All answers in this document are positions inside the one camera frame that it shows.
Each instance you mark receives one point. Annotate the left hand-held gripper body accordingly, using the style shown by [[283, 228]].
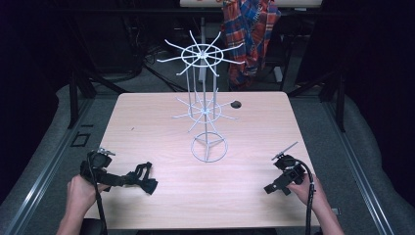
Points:
[[98, 160]]

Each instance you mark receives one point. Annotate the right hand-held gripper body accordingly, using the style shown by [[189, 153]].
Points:
[[288, 171]]

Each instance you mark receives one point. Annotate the black bow tie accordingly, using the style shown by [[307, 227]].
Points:
[[143, 179]]

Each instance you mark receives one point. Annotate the person's right hand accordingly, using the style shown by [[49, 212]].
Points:
[[308, 194]]

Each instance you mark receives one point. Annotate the person's left hand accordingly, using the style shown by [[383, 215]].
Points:
[[81, 194]]

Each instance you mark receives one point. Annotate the black metal stand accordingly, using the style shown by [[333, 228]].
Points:
[[336, 98], [78, 98]]

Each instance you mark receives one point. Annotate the plaid cloth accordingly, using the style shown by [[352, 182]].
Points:
[[249, 42]]

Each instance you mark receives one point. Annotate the metal floor rail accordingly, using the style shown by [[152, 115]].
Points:
[[355, 169], [49, 169]]

